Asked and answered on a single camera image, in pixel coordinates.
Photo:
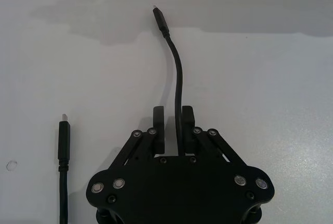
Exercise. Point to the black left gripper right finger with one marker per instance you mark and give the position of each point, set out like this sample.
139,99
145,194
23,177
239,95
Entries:
187,135

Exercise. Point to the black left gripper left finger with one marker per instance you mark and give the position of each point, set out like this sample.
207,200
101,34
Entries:
158,135

